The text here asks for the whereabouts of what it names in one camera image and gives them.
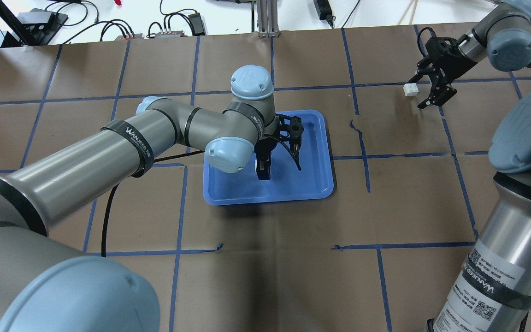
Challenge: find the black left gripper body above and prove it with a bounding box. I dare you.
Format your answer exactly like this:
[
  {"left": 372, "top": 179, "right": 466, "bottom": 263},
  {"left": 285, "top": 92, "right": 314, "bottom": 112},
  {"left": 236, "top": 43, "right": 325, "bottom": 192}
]
[{"left": 254, "top": 115, "right": 304, "bottom": 154}]

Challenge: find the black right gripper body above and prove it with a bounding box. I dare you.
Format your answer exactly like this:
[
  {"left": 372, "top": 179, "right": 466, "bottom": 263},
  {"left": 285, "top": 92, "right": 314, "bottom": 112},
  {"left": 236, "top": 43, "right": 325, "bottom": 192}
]
[{"left": 417, "top": 36, "right": 471, "bottom": 88}]

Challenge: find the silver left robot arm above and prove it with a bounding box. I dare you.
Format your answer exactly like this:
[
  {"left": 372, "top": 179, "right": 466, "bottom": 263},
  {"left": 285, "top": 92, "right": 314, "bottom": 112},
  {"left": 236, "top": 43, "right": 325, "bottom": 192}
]
[{"left": 0, "top": 65, "right": 303, "bottom": 332}]

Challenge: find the white block near right arm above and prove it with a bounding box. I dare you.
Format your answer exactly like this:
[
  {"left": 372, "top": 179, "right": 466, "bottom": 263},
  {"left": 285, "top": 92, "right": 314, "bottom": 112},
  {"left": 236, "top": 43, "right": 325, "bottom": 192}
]
[{"left": 403, "top": 83, "right": 419, "bottom": 97}]

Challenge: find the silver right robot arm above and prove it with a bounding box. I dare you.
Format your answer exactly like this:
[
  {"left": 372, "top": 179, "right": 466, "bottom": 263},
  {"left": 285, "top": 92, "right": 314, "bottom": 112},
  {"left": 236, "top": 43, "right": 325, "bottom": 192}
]
[{"left": 409, "top": 0, "right": 531, "bottom": 332}]

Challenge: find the blue plastic tray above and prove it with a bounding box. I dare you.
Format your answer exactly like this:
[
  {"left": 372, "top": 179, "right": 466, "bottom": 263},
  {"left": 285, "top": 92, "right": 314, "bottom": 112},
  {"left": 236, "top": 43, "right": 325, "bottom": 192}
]
[{"left": 203, "top": 109, "right": 335, "bottom": 206}]

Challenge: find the black power adapter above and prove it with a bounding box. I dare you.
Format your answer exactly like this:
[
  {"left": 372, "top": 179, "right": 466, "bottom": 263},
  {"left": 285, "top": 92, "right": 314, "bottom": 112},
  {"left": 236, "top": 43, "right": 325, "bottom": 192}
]
[{"left": 313, "top": 0, "right": 334, "bottom": 22}]

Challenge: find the black power brick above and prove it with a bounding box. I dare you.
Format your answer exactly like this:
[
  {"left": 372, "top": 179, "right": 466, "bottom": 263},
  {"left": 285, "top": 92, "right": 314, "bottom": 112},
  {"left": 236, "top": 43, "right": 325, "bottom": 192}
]
[{"left": 188, "top": 12, "right": 206, "bottom": 36}]

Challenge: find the aluminium frame post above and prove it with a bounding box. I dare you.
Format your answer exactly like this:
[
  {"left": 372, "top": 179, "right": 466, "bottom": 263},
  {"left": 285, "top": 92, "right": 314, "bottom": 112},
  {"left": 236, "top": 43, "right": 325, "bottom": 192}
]
[{"left": 256, "top": 0, "right": 280, "bottom": 38}]

